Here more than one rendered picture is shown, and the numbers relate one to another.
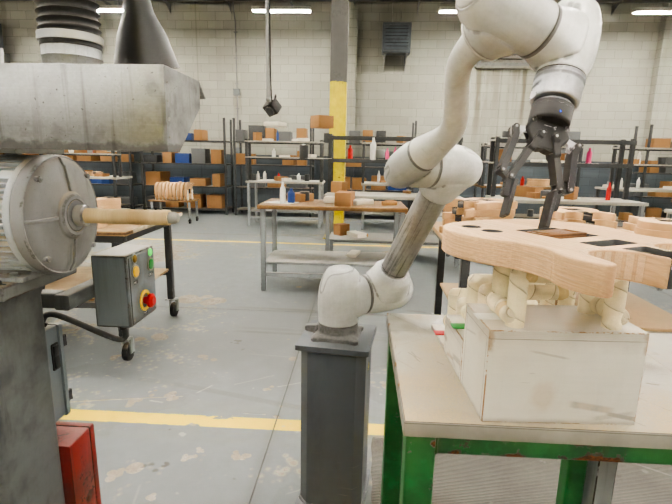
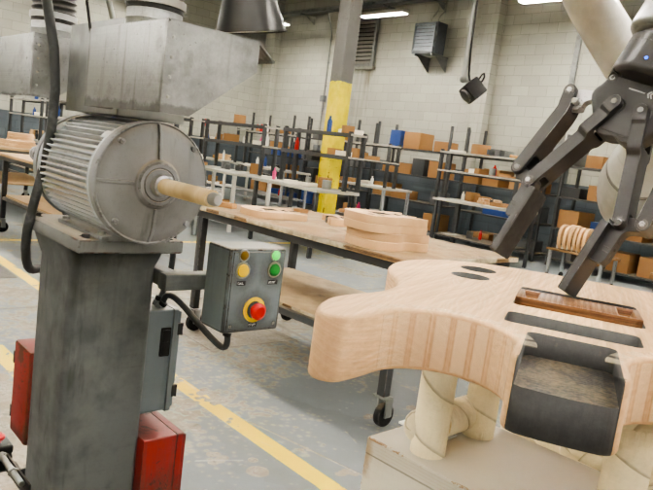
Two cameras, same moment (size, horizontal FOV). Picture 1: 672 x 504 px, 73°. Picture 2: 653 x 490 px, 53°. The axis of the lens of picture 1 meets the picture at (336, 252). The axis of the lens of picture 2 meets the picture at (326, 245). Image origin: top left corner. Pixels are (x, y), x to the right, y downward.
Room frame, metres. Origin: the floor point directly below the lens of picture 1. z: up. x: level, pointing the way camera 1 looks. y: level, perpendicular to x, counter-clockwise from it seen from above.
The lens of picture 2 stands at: (0.27, -0.63, 1.36)
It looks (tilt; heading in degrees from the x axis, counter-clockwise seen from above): 8 degrees down; 45
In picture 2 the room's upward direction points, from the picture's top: 8 degrees clockwise
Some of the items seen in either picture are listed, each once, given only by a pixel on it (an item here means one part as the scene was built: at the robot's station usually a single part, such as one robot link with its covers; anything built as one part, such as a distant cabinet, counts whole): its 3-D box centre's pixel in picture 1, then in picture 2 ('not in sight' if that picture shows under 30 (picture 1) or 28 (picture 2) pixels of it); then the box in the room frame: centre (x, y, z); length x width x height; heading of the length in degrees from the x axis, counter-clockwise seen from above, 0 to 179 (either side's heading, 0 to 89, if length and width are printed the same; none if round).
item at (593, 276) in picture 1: (591, 272); (369, 339); (0.61, -0.35, 1.23); 0.09 x 0.07 x 0.04; 25
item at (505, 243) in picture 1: (562, 246); (569, 334); (0.80, -0.40, 1.23); 0.40 x 0.35 x 0.04; 25
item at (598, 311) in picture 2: (555, 239); (574, 320); (0.82, -0.40, 1.24); 0.10 x 0.05 x 0.03; 115
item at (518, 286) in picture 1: (517, 299); (434, 402); (0.76, -0.31, 1.15); 0.03 x 0.03 x 0.09
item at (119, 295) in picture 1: (98, 295); (218, 291); (1.22, 0.66, 0.99); 0.24 x 0.21 x 0.26; 87
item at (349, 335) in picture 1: (333, 327); not in sight; (1.70, 0.01, 0.73); 0.22 x 0.18 x 0.06; 79
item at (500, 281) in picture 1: (500, 286); (485, 388); (0.84, -0.31, 1.15); 0.03 x 0.03 x 0.09
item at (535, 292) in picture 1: (526, 291); not in sight; (0.92, -0.40, 1.12); 0.20 x 0.03 x 0.03; 90
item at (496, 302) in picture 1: (501, 306); (447, 418); (0.80, -0.30, 1.12); 0.11 x 0.03 x 0.03; 1
